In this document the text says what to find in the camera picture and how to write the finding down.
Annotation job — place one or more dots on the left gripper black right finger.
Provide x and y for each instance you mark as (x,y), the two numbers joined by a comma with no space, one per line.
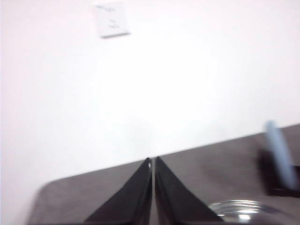
(176,203)

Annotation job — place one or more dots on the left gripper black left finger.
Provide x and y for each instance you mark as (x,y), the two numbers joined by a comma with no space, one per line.
(133,206)

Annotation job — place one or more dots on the green electric steamer pot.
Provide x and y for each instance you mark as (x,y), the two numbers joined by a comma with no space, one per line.
(237,212)

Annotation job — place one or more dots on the black plate rack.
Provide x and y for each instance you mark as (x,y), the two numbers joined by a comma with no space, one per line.
(267,167)

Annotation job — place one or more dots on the blue plate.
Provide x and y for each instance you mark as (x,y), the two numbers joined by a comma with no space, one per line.
(281,155)

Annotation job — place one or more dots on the white wall outlet left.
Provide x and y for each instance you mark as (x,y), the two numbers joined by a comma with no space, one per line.
(111,19)

